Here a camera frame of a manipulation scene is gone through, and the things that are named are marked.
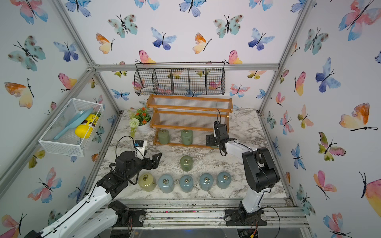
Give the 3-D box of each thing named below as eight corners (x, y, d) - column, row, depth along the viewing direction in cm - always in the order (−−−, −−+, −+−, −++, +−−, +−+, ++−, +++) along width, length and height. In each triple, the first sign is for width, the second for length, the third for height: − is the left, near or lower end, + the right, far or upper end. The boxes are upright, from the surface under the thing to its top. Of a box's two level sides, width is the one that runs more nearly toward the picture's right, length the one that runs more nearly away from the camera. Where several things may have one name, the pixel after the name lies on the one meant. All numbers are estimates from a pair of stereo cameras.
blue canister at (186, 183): (180, 192, 84) (178, 187, 77) (181, 180, 88) (179, 175, 81) (193, 192, 84) (193, 187, 77) (193, 180, 88) (193, 175, 81)
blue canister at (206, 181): (199, 190, 85) (200, 185, 78) (199, 178, 89) (199, 172, 82) (212, 190, 85) (213, 185, 78) (211, 178, 89) (213, 172, 82)
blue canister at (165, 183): (160, 193, 84) (156, 187, 76) (162, 180, 88) (158, 174, 81) (173, 193, 84) (171, 187, 76) (174, 180, 88) (172, 174, 81)
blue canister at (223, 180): (217, 188, 85) (218, 183, 79) (216, 177, 90) (217, 171, 83) (229, 188, 85) (232, 183, 78) (227, 177, 89) (230, 171, 83)
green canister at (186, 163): (180, 171, 92) (179, 165, 84) (181, 162, 96) (180, 155, 88) (193, 171, 92) (192, 165, 84) (193, 162, 95) (192, 155, 88)
